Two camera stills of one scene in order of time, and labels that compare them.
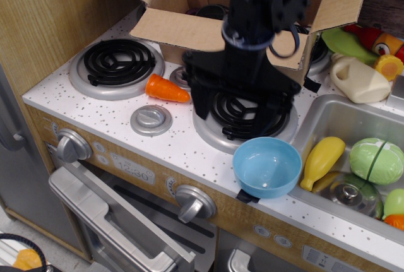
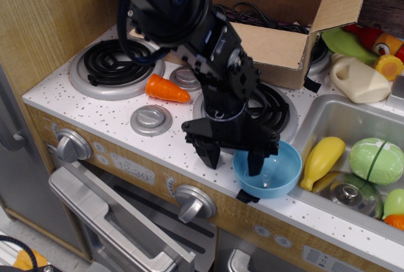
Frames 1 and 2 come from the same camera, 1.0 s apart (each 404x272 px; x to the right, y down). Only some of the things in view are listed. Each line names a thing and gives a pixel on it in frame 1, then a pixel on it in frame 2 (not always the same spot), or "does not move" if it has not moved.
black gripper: (243, 65) to (223, 123)
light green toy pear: (394, 202) does not move
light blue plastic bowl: (267, 167) does not move
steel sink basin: (337, 191) does not move
